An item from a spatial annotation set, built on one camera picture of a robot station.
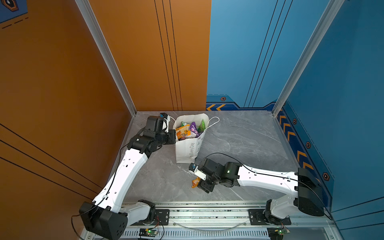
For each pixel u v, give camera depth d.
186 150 0.80
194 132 0.81
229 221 0.73
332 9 0.70
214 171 0.56
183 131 0.81
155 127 0.55
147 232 0.71
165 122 0.59
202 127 0.89
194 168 0.66
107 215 0.37
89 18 0.72
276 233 0.70
